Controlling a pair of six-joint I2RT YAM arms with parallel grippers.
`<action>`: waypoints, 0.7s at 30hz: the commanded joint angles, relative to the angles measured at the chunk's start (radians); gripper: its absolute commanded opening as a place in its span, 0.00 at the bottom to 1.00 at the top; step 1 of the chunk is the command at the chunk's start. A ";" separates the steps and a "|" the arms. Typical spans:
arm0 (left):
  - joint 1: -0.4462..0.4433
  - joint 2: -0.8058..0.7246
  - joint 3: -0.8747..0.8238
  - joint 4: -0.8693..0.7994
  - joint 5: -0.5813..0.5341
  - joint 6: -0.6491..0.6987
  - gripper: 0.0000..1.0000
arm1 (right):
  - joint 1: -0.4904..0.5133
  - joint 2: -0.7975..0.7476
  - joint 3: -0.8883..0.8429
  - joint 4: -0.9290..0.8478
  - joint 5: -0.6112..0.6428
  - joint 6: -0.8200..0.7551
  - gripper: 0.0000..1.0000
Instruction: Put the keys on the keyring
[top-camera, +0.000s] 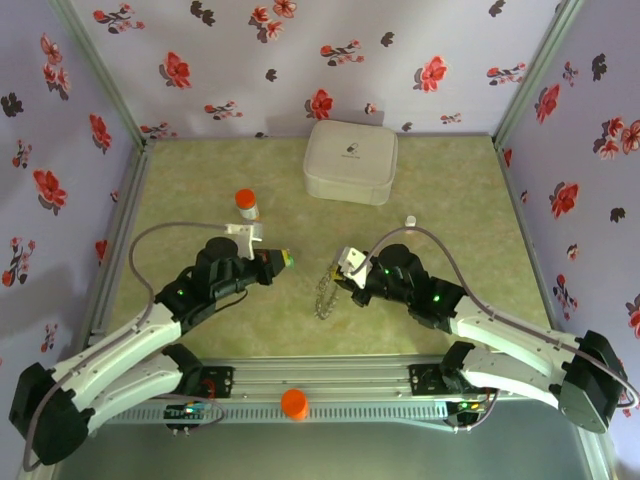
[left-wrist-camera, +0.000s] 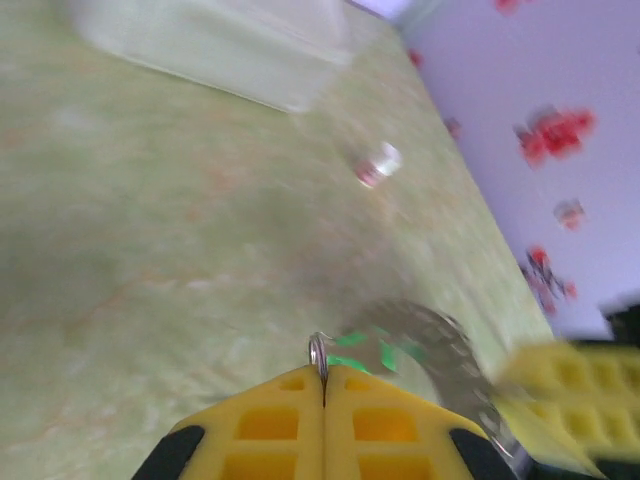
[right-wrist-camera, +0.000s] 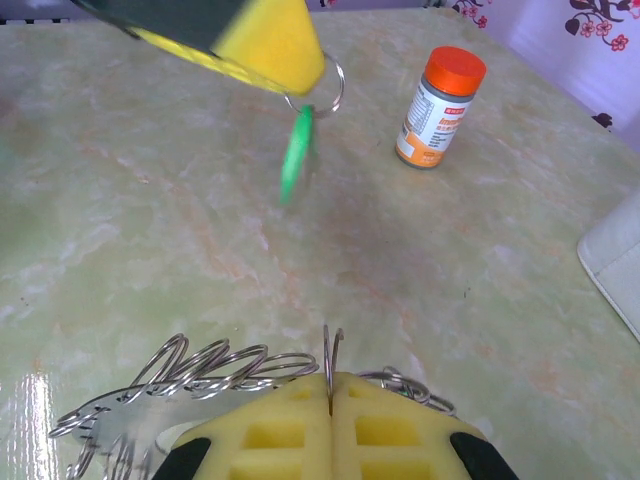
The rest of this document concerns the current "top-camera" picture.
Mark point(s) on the white fabric zip pouch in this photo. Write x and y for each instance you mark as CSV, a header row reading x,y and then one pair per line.
x,y
350,160

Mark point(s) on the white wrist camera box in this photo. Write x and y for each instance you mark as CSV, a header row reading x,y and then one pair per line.
x,y
352,260
245,235

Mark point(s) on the aluminium frame post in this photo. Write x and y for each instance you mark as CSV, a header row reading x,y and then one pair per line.
x,y
105,75
535,75

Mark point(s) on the orange round cap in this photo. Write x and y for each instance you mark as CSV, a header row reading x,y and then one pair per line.
x,y
294,404

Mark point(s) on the aluminium table edge rail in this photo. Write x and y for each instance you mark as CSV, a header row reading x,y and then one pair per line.
x,y
521,220
117,225

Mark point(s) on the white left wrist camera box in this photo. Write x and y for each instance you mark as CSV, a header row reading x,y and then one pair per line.
x,y
245,235

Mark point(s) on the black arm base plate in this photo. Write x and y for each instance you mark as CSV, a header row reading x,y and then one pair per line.
x,y
425,380
220,382

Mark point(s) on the small circuit board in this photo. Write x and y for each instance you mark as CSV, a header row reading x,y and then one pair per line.
x,y
187,412
467,407

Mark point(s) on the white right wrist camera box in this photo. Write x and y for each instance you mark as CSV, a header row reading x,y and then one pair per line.
x,y
352,260

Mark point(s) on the orange capped pill bottle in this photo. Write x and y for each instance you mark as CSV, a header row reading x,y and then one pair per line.
x,y
246,200

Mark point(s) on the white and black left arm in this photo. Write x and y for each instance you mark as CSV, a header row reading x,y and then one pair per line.
x,y
115,345

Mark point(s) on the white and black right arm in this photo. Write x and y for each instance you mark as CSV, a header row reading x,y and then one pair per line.
x,y
510,335

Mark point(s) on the small white bottle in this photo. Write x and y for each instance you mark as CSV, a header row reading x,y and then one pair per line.
x,y
411,220

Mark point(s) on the wide aluminium base rail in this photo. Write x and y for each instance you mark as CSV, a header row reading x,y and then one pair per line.
x,y
320,380

